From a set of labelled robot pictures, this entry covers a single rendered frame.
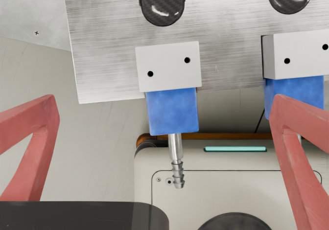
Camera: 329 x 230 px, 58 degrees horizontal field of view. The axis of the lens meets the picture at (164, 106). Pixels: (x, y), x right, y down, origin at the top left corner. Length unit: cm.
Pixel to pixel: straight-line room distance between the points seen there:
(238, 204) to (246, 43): 74
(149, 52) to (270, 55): 10
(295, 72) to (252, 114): 93
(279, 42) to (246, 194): 75
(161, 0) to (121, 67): 7
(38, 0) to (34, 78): 89
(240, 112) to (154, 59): 95
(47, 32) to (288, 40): 23
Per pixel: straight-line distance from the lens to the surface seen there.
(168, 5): 27
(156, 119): 25
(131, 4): 27
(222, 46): 27
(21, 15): 35
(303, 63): 26
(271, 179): 96
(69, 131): 121
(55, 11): 34
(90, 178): 124
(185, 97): 25
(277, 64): 25
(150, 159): 89
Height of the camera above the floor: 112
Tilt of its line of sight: 81 degrees down
